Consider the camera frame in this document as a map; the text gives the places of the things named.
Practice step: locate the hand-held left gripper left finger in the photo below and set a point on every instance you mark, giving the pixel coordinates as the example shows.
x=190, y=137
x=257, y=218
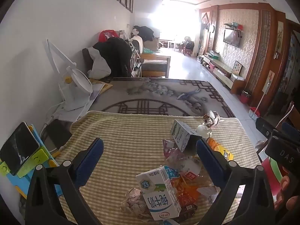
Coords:
x=91, y=161

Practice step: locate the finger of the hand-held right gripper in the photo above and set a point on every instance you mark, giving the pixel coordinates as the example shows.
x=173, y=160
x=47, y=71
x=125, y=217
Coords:
x=264, y=125
x=291, y=132

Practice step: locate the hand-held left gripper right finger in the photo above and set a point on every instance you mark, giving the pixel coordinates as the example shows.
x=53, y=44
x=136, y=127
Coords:
x=211, y=164

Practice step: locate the orange juice carton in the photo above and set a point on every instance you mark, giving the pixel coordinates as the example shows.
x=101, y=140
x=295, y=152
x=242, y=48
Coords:
x=225, y=153

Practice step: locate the clear bottle with red label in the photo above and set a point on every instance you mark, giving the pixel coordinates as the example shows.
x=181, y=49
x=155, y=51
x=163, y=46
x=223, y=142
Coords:
x=187, y=166

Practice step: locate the red bin with green rim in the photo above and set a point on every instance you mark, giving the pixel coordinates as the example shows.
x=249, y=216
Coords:
x=271, y=175

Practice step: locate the white paper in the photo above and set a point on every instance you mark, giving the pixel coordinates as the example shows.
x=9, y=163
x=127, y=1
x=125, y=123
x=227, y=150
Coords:
x=207, y=192

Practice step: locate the small translucent container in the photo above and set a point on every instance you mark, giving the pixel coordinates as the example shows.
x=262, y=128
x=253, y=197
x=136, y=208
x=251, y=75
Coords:
x=203, y=131

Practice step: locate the orange snack wrapper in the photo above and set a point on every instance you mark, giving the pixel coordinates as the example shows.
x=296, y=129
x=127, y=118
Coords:
x=185, y=189

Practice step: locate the small green white carton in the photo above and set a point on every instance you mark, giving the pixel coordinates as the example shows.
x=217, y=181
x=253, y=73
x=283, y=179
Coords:
x=179, y=133

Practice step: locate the foil wrapper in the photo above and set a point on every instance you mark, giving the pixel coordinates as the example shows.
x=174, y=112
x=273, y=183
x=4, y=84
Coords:
x=211, y=119

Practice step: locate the pink plastic wrapper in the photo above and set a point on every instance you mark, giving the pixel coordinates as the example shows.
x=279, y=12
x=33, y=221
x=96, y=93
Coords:
x=169, y=146

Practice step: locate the brown snack wrapper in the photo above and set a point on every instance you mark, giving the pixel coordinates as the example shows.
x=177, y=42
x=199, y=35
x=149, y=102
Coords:
x=188, y=209

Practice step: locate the paper ball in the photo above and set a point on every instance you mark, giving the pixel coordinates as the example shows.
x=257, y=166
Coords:
x=133, y=201

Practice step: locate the white blue milk carton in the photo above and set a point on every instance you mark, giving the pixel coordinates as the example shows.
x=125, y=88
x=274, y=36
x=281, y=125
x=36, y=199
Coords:
x=159, y=199

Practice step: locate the person's right hand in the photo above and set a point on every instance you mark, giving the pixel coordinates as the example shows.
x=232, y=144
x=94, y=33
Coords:
x=288, y=202

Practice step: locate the dustpan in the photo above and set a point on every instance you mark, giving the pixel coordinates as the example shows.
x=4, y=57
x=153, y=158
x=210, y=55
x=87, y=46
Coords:
x=253, y=113

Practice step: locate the small red floor bin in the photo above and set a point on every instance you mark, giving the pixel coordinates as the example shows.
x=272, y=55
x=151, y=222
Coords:
x=245, y=97

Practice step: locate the dark flat pad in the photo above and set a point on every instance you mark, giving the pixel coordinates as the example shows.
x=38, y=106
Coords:
x=56, y=133

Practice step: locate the yellow striped towel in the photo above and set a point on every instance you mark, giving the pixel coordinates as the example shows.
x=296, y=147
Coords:
x=131, y=133

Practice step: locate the geometric pattern picture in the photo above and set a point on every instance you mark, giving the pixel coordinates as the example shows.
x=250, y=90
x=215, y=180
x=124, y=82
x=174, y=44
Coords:
x=238, y=68

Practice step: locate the television cabinet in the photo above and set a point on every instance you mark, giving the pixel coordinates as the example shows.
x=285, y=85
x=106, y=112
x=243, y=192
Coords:
x=222, y=72

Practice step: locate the cartoon print door curtain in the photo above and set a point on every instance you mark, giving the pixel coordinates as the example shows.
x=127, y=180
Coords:
x=293, y=63

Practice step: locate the black smartphone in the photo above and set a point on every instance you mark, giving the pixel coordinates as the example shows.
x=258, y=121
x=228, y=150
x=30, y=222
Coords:
x=18, y=145

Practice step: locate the yellow picture book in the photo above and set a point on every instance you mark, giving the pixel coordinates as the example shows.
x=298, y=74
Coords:
x=100, y=85

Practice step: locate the white desk fan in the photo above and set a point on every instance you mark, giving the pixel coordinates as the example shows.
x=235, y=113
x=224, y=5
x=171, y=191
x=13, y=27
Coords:
x=79, y=84

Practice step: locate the grey patterned tablecloth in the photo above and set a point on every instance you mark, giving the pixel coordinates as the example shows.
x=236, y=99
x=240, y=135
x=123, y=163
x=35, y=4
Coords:
x=164, y=84

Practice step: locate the white plastic bag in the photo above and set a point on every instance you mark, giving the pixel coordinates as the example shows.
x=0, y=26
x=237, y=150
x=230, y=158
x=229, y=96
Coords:
x=100, y=68

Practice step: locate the dark wooden chair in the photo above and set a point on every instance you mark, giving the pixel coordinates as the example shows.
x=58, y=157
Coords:
x=85, y=58

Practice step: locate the book rack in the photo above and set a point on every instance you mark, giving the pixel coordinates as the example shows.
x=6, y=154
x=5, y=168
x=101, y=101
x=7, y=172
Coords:
x=137, y=68

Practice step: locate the small red wooden chair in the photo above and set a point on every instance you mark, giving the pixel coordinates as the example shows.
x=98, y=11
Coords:
x=187, y=50

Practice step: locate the black backpack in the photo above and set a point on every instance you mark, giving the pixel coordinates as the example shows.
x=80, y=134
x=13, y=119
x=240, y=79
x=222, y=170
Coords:
x=114, y=54

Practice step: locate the white desk lamp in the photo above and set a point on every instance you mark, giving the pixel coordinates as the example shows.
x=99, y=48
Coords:
x=58, y=54

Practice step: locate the small white table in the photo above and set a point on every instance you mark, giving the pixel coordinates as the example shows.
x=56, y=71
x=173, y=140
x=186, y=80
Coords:
x=173, y=45

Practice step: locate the red bag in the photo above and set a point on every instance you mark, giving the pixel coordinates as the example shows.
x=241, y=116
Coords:
x=104, y=35

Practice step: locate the black clothes pile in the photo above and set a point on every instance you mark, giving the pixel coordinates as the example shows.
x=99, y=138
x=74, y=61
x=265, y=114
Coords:
x=146, y=32

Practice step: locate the floral wall picture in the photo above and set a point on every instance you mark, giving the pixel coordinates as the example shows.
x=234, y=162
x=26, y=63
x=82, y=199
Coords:
x=269, y=82

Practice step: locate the hanging wall scroll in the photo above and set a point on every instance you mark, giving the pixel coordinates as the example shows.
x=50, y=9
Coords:
x=280, y=37

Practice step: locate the wall television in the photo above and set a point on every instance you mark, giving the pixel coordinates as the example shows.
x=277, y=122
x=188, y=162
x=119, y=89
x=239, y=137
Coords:
x=231, y=37

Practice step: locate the wall shelf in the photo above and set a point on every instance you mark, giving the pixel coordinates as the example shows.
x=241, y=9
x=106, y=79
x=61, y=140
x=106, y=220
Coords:
x=233, y=26

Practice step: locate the diamond wall decoration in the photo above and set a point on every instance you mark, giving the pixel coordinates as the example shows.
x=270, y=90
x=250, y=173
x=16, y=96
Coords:
x=205, y=18

